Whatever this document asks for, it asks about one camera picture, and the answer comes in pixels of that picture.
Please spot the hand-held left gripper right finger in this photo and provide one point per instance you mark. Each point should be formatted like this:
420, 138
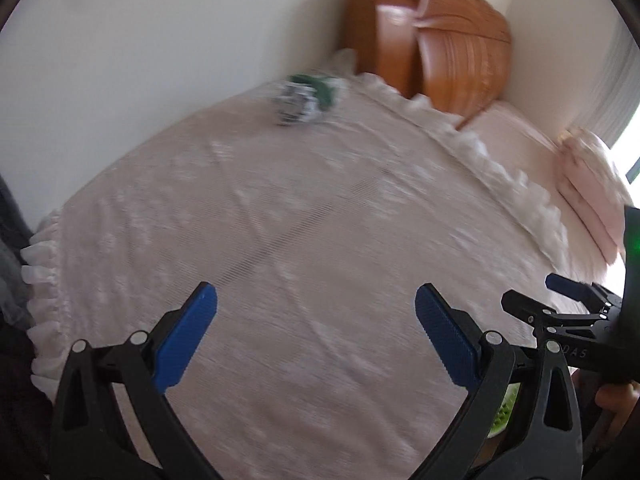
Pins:
445, 340

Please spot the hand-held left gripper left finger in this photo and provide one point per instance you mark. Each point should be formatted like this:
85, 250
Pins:
185, 340

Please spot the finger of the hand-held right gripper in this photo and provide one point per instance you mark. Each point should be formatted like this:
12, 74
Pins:
530, 310
565, 284

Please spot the green plastic basket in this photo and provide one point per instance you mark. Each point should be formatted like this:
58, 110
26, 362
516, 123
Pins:
506, 407

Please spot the person's right hand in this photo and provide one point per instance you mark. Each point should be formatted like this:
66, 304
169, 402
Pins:
622, 407

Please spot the pink pillow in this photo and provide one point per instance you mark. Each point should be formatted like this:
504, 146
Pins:
590, 215

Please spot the bed with pink sheet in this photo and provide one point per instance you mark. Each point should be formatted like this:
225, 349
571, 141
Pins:
510, 132

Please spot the dark cloth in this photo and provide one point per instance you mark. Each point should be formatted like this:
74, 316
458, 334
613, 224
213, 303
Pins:
20, 360

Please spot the white curtain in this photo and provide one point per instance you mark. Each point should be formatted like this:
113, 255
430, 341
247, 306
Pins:
617, 85

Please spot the silver patterned wrapper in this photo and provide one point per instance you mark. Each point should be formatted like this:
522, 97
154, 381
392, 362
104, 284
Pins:
295, 105

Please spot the wooden headboard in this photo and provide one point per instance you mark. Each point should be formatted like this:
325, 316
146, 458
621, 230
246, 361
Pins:
450, 50

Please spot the crumpled green white cloth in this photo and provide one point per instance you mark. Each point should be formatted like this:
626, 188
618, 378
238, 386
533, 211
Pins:
322, 87

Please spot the dark window frame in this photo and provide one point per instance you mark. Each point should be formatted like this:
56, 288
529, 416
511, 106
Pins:
632, 170

